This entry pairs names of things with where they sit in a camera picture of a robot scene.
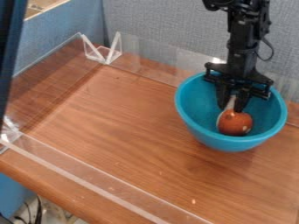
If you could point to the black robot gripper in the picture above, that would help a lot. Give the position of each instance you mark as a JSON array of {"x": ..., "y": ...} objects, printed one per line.
[{"x": 229, "y": 79}]

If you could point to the blue plastic bowl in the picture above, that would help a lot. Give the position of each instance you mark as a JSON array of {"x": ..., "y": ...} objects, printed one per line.
[{"x": 197, "y": 106}]

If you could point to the brown toy mushroom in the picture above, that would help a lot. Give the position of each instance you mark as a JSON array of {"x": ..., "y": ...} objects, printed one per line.
[{"x": 233, "y": 123}]

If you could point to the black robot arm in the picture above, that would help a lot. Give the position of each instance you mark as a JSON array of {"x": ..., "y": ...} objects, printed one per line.
[{"x": 249, "y": 26}]

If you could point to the clear acrylic barrier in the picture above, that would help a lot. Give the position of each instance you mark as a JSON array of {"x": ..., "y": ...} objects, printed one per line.
[{"x": 96, "y": 141}]

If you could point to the wooden shelf box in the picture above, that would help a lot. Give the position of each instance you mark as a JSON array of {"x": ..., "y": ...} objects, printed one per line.
[{"x": 40, "y": 6}]

